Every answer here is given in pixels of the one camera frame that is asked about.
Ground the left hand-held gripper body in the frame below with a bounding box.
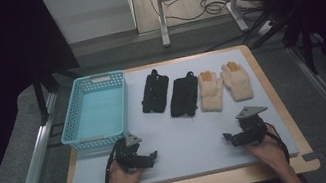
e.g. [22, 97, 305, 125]
[110, 129, 154, 176]

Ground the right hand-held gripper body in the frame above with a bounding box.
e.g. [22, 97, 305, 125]
[226, 101, 275, 150]

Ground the cream fuzzy glove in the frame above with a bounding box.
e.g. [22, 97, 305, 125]
[217, 57, 256, 105]
[194, 67, 229, 116]

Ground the light blue plastic basket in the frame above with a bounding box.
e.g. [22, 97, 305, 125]
[50, 69, 138, 155]

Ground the black glove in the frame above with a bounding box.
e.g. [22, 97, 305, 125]
[135, 66, 176, 117]
[163, 69, 206, 121]

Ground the person's right hand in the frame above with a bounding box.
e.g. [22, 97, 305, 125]
[241, 121, 290, 180]

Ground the white foam mat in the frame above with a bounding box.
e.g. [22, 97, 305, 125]
[49, 40, 302, 183]

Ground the grey tape piece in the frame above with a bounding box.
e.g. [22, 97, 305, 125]
[301, 149, 321, 163]

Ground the black tripod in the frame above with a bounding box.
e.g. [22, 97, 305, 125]
[242, 0, 322, 87]

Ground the white power strip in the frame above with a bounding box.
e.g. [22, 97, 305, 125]
[253, 18, 277, 38]

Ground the black stand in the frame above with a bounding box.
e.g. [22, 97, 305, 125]
[30, 63, 89, 126]

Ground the white cabinet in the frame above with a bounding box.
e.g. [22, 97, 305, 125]
[42, 0, 139, 49]

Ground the left hand-held gripper cable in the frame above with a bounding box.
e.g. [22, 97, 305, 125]
[96, 137, 134, 183]

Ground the hand-held gripper cable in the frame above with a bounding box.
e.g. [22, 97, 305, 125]
[263, 121, 292, 168]
[96, 137, 134, 183]

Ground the right hand-held gripper cable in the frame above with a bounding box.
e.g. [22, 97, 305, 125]
[263, 121, 292, 168]

